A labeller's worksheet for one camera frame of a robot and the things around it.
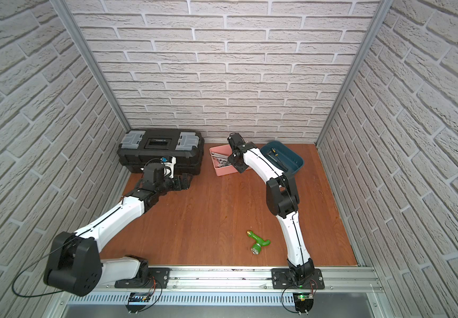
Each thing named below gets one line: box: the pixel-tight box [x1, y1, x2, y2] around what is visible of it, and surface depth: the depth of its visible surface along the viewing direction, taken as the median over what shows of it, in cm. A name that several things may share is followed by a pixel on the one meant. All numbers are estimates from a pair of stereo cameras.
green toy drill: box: [246, 229, 271, 256], surface depth 83 cm
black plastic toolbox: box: [116, 127, 205, 176], surface depth 97 cm
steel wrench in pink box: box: [211, 152, 231, 167], surface depth 110 cm
